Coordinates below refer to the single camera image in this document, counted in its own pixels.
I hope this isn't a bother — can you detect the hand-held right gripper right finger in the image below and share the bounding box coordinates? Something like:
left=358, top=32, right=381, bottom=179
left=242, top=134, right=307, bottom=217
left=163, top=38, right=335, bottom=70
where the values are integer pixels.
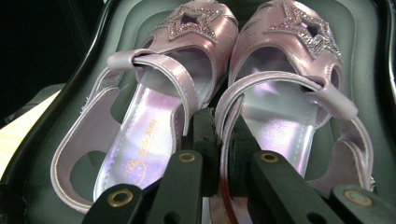
left=229, top=114, right=262, bottom=198

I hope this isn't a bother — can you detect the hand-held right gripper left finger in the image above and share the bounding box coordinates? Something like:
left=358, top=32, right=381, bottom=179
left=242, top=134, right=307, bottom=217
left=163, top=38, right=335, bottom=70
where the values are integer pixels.
left=181, top=106, right=221, bottom=198

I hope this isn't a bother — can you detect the lilac star sandal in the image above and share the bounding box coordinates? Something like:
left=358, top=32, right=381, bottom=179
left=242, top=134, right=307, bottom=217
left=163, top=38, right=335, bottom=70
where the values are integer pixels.
left=49, top=0, right=240, bottom=216
left=208, top=0, right=375, bottom=224

